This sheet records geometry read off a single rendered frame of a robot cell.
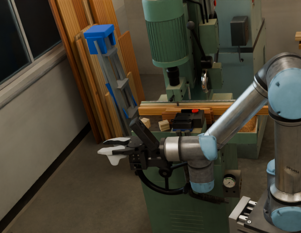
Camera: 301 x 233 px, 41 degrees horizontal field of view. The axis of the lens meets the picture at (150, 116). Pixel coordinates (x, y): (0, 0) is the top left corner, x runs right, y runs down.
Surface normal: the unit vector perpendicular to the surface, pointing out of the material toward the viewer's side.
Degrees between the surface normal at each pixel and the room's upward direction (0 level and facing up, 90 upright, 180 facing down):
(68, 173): 1
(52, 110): 90
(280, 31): 90
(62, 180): 0
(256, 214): 0
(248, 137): 90
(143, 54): 90
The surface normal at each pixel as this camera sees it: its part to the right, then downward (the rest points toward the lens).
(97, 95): 0.90, 0.02
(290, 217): -0.15, 0.62
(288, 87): -0.19, 0.41
